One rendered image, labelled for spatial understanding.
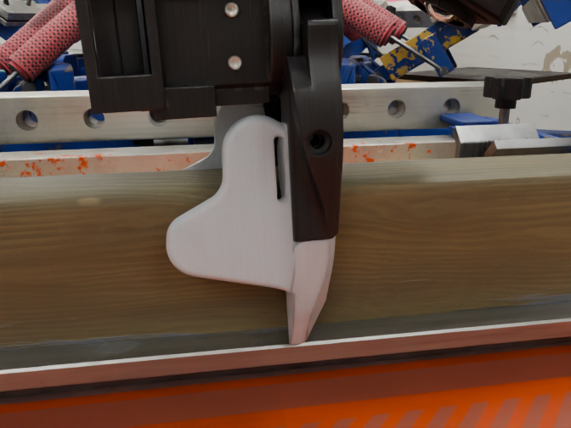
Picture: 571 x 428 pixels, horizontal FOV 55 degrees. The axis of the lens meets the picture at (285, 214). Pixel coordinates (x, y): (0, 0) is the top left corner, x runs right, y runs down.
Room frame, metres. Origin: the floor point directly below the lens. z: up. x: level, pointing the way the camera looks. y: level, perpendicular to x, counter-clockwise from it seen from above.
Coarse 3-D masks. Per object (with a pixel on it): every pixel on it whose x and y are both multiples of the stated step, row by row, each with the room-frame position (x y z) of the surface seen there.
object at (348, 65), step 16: (64, 64) 0.98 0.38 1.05; (80, 64) 1.32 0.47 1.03; (352, 64) 1.04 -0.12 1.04; (368, 64) 1.11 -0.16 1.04; (48, 80) 0.95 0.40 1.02; (64, 80) 0.97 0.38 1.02; (80, 80) 1.04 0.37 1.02; (352, 80) 1.04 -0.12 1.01; (384, 80) 1.05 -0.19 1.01; (32, 112) 1.03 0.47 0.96
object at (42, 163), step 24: (360, 144) 0.57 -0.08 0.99; (384, 144) 0.58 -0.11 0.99; (408, 144) 0.58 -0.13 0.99; (432, 144) 0.58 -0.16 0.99; (0, 168) 0.51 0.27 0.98; (24, 168) 0.52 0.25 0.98; (48, 168) 0.52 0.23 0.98; (72, 168) 0.52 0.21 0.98; (96, 168) 0.53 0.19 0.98; (120, 168) 0.53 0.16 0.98; (144, 168) 0.53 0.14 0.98; (168, 168) 0.54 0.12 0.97
